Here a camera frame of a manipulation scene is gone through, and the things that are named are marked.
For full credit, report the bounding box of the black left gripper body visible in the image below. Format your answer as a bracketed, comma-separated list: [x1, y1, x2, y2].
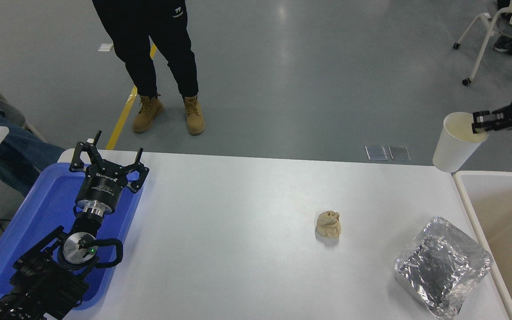
[75, 165, 129, 210]

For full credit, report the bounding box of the blue plastic tray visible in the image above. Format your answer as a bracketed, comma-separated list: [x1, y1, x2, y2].
[0, 162, 144, 311]

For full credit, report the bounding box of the silver foil tray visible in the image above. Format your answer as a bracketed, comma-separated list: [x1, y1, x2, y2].
[394, 216, 492, 320]

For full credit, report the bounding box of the clear floor plate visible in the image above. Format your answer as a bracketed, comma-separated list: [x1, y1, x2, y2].
[388, 145, 412, 161]
[365, 145, 388, 161]

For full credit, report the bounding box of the crumpled tan paper ball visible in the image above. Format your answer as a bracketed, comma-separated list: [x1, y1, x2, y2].
[315, 210, 342, 238]

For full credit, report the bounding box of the white paper cup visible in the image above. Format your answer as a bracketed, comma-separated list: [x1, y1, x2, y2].
[432, 112, 489, 173]

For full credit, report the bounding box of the white wheeled chair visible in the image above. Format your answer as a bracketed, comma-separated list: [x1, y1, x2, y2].
[453, 0, 512, 87]

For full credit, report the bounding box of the grey chair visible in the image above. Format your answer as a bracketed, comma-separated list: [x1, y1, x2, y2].
[0, 71, 46, 143]

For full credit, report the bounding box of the standing person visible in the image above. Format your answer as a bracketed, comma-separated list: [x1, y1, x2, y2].
[92, 0, 206, 136]

